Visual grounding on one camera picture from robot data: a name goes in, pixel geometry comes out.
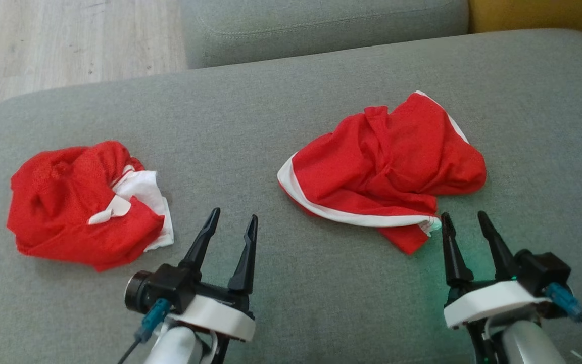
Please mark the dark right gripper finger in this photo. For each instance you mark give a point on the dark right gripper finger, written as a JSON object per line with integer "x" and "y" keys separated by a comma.
{"x": 455, "y": 263}
{"x": 503, "y": 260}

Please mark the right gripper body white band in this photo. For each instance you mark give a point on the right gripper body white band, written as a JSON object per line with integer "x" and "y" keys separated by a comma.
{"x": 493, "y": 301}

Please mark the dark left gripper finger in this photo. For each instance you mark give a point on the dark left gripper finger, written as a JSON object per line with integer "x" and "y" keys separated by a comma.
{"x": 245, "y": 263}
{"x": 200, "y": 247}

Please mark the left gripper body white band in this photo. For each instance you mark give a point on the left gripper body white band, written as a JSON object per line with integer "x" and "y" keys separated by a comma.
{"x": 220, "y": 318}

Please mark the red shorts with white stripe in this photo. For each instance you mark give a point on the red shorts with white stripe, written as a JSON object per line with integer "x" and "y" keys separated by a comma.
{"x": 382, "y": 167}

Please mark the red and white jersey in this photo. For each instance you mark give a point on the red and white jersey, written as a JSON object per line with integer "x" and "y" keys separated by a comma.
{"x": 58, "y": 202}

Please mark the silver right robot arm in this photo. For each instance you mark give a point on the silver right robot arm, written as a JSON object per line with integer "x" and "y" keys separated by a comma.
{"x": 528, "y": 344}

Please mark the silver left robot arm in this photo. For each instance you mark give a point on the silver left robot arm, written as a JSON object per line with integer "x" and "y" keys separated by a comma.
{"x": 177, "y": 349}

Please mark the large grey sofa seat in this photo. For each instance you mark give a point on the large grey sofa seat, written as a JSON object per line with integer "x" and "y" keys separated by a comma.
{"x": 271, "y": 101}

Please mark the yellow sofa back cushion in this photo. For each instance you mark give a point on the yellow sofa back cushion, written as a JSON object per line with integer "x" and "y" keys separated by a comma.
{"x": 548, "y": 15}

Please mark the grey sofa seat cushion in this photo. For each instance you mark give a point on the grey sofa seat cushion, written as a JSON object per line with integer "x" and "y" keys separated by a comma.
{"x": 321, "y": 25}

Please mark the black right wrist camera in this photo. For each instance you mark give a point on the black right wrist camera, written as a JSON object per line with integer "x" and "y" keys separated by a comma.
{"x": 543, "y": 270}

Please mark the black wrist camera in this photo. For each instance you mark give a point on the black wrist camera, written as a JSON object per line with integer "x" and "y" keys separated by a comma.
{"x": 170, "y": 285}
{"x": 543, "y": 270}

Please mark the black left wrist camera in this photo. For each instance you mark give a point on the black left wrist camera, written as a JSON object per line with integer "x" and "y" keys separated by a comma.
{"x": 170, "y": 285}

